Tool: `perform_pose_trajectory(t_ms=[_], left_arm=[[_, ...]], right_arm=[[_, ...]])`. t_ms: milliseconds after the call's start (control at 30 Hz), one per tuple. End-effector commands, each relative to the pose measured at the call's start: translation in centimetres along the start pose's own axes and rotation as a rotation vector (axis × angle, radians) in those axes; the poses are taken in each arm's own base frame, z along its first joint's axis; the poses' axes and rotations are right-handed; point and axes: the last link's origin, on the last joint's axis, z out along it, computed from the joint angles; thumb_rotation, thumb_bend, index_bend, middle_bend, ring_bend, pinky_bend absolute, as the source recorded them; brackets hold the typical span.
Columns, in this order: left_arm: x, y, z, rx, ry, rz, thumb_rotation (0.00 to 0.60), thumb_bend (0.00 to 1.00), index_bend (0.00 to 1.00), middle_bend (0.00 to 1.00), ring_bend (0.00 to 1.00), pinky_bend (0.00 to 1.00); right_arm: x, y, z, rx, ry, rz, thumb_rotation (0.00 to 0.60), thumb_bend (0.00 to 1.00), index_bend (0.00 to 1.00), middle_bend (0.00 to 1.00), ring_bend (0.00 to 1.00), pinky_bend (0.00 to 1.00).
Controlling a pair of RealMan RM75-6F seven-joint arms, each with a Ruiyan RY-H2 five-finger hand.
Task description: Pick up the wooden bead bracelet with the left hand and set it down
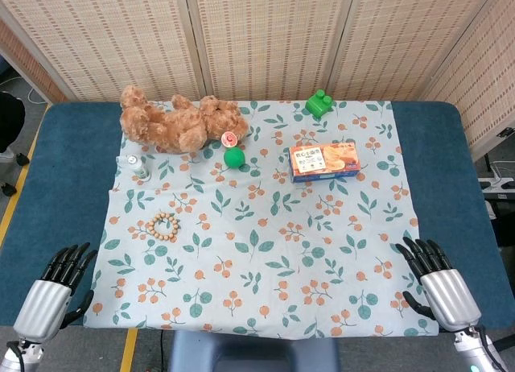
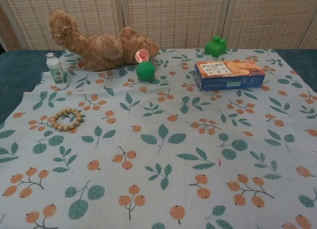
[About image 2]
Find brown teddy bear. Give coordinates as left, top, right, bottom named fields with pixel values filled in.
left=47, top=9, right=160, bottom=72

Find small brown object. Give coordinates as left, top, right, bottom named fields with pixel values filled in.
left=48, top=107, right=85, bottom=134

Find green toy building block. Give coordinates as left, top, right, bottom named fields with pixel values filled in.
left=204, top=35, right=228, bottom=58

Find small cup red white lid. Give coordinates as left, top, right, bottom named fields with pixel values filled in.
left=135, top=49, right=150, bottom=63

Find small white bottle green label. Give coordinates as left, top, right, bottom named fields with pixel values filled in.
left=45, top=52, right=69, bottom=89

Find green ball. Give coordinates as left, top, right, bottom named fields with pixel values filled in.
left=136, top=61, right=156, bottom=81

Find blue orange biscuit box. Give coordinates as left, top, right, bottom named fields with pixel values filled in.
left=193, top=59, right=267, bottom=92

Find floral leaf fruit tablecloth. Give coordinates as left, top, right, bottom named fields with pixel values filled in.
left=0, top=48, right=317, bottom=229

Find woven beige folding screen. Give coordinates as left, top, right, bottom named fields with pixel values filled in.
left=0, top=0, right=317, bottom=51

